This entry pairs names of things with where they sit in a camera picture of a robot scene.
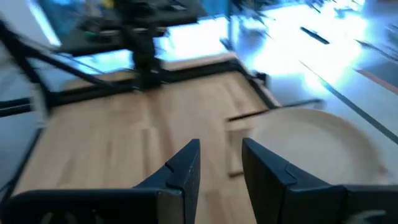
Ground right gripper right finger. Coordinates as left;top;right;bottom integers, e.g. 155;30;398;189
241;138;398;224

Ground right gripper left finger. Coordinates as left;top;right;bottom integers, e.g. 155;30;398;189
0;138;201;224

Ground grey beige plate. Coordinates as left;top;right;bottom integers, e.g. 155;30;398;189
247;106;390;187

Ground grey desk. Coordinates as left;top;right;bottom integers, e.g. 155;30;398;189
37;0;208;57

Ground black metal rig frame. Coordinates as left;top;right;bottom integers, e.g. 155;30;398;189
0;18;282;200

